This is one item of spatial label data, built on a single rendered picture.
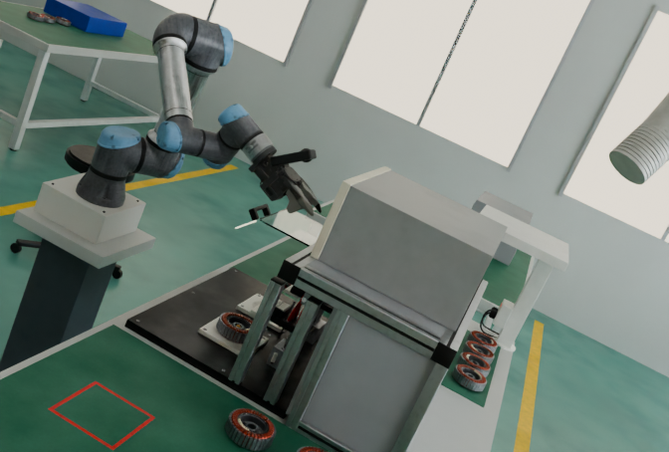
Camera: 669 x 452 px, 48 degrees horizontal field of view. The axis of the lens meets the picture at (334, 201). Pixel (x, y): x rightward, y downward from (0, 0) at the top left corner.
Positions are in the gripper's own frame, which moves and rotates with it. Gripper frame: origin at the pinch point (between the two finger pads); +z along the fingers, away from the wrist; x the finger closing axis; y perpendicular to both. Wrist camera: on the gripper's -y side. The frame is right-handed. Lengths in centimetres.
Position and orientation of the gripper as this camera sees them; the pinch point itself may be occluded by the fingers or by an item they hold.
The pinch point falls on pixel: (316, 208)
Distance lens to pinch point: 198.2
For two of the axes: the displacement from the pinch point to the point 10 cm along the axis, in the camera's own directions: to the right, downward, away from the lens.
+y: -7.2, 6.2, 3.0
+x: -2.9, 1.2, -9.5
